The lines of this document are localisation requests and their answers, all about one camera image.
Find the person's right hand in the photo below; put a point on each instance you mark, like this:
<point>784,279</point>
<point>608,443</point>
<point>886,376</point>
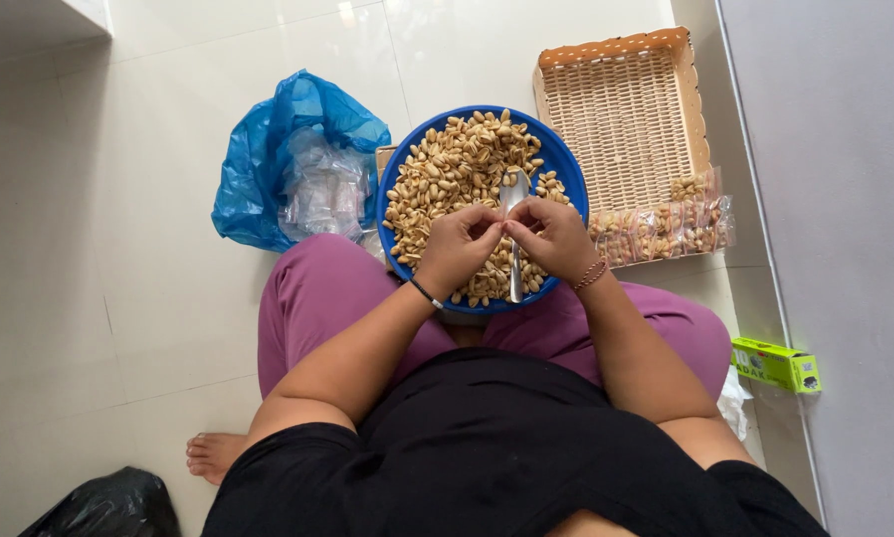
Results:
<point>559,239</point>

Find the person's left hand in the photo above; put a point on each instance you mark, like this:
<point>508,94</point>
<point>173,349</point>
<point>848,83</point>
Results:
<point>454,246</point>

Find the black wrist band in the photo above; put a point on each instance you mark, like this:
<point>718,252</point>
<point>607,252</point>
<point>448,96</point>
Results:
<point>426,293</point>

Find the metal spoon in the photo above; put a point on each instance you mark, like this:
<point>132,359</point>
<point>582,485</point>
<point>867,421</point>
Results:
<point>514,190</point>

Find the heap of roasted peanuts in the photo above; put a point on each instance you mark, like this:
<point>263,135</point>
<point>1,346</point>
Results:
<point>454,171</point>

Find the round blue plastic plate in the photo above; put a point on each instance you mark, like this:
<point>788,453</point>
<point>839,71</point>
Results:
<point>560,160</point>

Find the row of peanut-filled packets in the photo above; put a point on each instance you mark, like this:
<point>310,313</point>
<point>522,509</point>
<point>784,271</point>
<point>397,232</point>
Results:
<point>663,231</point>

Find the beige wooden board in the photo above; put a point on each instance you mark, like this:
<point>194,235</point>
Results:
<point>384,158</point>

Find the beige woven tray basket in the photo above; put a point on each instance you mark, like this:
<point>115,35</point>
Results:
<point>618,119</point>

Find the pile of empty clear packets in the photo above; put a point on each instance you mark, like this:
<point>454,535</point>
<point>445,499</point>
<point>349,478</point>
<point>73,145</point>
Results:
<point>324,186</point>

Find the person's purple trousers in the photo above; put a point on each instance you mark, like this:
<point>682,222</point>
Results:
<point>320,298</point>

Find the person's black shirt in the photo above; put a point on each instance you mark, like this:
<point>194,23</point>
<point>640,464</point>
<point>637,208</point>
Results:
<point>491,447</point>

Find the blue plastic bag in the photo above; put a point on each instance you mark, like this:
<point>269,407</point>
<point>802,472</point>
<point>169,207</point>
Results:
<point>264,149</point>

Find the white plastic bag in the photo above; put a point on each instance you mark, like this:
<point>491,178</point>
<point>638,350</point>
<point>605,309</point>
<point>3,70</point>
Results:
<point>734,406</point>

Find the green cardboard box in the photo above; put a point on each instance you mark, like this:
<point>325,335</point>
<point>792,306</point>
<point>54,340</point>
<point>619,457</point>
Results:
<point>771,365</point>

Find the person's bare foot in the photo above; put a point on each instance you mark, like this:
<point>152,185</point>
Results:
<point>215,455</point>

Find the black plastic bag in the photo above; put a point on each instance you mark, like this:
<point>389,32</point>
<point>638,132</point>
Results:
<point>103,507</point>

